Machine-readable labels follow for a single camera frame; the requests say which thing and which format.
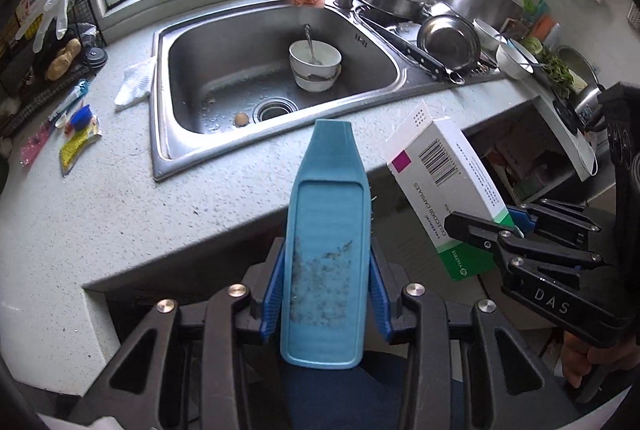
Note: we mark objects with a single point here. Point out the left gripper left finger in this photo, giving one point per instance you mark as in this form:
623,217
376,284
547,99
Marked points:
188,360

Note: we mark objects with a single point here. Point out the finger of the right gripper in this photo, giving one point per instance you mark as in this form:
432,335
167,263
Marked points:
548,213
480,232

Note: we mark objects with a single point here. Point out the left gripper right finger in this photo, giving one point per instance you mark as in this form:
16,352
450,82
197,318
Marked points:
505,384

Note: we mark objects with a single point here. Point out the white green medicine box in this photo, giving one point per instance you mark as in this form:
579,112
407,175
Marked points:
440,173

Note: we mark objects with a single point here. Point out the blue plastic tray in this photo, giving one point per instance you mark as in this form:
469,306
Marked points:
327,253

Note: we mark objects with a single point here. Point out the yellow snack packet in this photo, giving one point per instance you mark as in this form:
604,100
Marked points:
77,144

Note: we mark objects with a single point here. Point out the blue round lid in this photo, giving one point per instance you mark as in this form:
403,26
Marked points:
80,120

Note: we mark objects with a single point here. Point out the white paper towel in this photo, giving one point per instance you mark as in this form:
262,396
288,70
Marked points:
136,85

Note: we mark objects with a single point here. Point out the blue white plastic wrapper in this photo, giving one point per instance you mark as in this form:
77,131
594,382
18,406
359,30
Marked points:
79,91

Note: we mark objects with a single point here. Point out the person's right hand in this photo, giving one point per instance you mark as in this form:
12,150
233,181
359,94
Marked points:
578,357

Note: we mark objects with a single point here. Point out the person's legs in jeans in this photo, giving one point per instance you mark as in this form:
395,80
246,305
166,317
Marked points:
368,396

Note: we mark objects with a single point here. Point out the steel pan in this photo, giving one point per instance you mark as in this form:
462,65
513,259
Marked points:
452,40

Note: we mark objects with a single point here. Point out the eggshell in sink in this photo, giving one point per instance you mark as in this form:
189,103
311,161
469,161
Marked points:
241,119

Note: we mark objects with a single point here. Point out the white ceramic bowl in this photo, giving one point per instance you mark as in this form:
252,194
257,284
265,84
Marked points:
310,77

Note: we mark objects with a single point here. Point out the stainless steel sink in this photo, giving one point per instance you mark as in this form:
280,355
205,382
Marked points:
210,67

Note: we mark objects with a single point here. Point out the metal spoon in bowl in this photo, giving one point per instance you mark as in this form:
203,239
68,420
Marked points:
310,44

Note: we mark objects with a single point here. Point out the ginger root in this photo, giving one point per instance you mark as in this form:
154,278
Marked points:
63,60

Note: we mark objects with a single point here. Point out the white rubber glove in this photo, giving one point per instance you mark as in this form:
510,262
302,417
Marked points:
52,11

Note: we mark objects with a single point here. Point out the black wire rack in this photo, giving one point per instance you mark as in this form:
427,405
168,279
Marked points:
24,86

